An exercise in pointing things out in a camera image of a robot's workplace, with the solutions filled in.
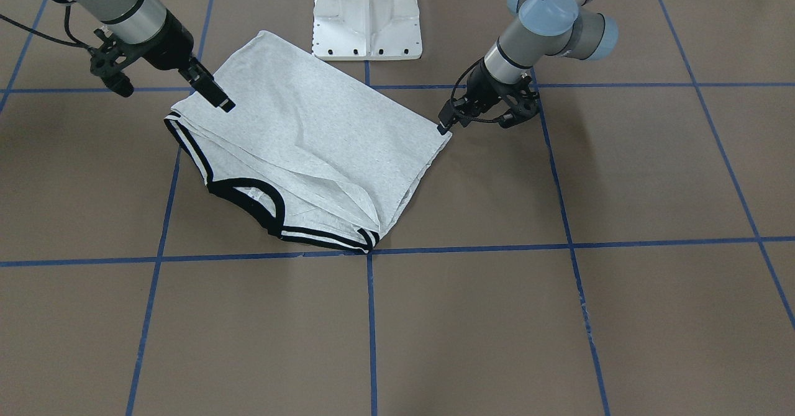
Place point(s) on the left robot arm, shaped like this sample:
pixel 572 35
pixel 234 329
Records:
pixel 539 29

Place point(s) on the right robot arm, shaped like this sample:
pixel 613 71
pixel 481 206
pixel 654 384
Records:
pixel 142 29

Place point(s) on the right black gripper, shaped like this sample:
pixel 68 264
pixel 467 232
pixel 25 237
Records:
pixel 169 45

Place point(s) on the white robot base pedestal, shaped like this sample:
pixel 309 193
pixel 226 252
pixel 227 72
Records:
pixel 366 30

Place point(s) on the grey t-shirt black trim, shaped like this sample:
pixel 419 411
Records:
pixel 314 155

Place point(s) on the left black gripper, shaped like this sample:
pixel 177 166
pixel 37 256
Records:
pixel 482 89

